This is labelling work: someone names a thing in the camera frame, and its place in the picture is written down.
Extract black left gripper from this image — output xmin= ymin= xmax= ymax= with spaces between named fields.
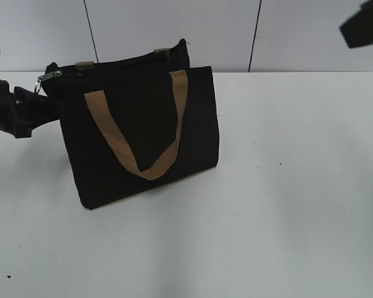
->
xmin=6 ymin=86 xmax=50 ymax=138

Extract silver zipper pull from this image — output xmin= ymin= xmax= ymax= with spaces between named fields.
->
xmin=34 ymin=70 xmax=62 ymax=94

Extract black bag with tan handles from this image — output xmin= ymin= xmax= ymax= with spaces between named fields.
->
xmin=42 ymin=39 xmax=219 ymax=210

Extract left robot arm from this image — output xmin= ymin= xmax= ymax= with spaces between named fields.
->
xmin=0 ymin=76 xmax=58 ymax=138

